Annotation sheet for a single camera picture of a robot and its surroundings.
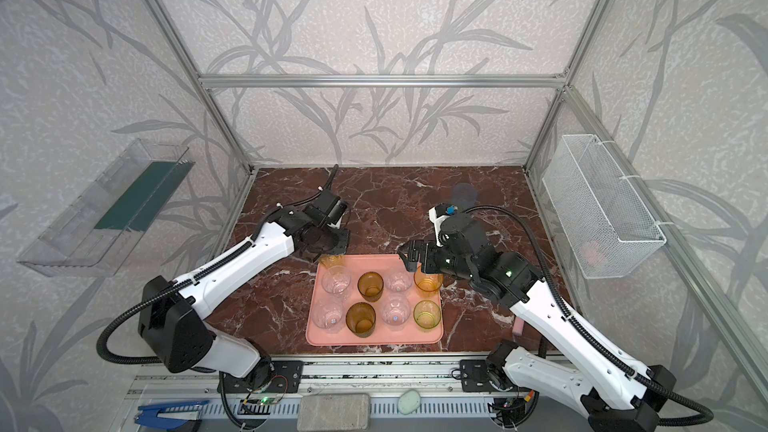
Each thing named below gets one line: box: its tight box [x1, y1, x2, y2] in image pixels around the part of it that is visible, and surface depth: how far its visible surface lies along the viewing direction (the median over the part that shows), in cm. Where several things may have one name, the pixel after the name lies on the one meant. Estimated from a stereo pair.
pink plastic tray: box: [306, 254, 444, 346], surface depth 84 cm
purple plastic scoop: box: [512, 316, 525, 336], surface depth 82 cm
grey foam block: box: [297, 393, 371, 432], surface depth 68 cm
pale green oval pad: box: [398, 390, 421, 415], surface depth 70 cm
